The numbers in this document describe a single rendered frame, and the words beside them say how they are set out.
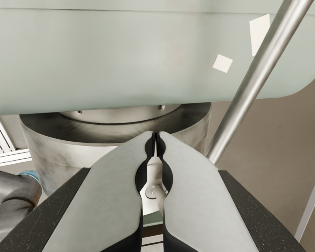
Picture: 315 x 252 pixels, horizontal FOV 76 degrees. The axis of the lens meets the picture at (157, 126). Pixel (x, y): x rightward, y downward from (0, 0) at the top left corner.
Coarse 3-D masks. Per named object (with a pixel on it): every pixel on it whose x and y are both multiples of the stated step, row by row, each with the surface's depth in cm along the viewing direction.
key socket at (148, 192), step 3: (156, 180) 26; (159, 180) 27; (150, 183) 26; (153, 183) 26; (156, 183) 27; (159, 183) 27; (162, 183) 27; (147, 186) 26; (150, 186) 26; (162, 186) 27; (147, 189) 26; (150, 189) 27; (165, 189) 28; (147, 192) 27; (150, 192) 27; (147, 195) 27; (150, 195) 27; (153, 195) 27
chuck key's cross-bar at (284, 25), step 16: (288, 0) 9; (304, 0) 9; (288, 16) 9; (304, 16) 10; (272, 32) 10; (288, 32) 10; (272, 48) 10; (256, 64) 11; (272, 64) 11; (256, 80) 11; (240, 96) 12; (256, 96) 12; (240, 112) 13; (224, 128) 14; (224, 144) 14
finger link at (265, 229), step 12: (228, 180) 8; (240, 192) 8; (240, 204) 7; (252, 204) 7; (252, 216) 7; (264, 216) 7; (252, 228) 6; (264, 228) 6; (276, 228) 6; (264, 240) 6; (276, 240) 6; (288, 240) 6
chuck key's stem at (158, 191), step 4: (160, 184) 27; (152, 188) 27; (156, 188) 26; (160, 188) 26; (152, 192) 27; (156, 192) 26; (160, 192) 26; (164, 192) 26; (156, 196) 26; (160, 196) 25; (164, 196) 25; (160, 200) 24; (160, 204) 24; (160, 208) 24
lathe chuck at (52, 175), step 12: (204, 144) 32; (36, 156) 27; (36, 168) 29; (48, 168) 26; (60, 168) 25; (72, 168) 24; (156, 168) 25; (48, 180) 28; (60, 180) 26; (48, 192) 30; (144, 192) 26; (144, 204) 27; (156, 204) 28
